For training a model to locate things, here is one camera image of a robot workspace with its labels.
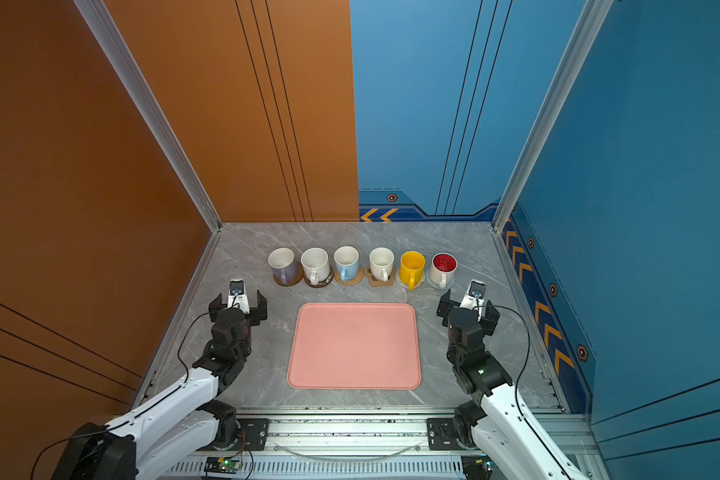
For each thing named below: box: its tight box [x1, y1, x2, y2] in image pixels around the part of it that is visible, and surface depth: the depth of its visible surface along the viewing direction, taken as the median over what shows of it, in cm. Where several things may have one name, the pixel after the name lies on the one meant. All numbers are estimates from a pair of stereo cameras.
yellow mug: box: [399, 250, 426, 291], surface depth 98 cm
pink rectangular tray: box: [286, 302, 423, 390], surface depth 89 cm
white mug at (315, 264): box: [300, 247, 330, 286], surface depth 101 cm
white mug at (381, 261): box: [369, 247, 395, 282], surface depth 99 cm
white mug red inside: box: [430, 252, 458, 289], surface depth 99 cm
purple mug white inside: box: [267, 247, 296, 285], surface depth 101 cm
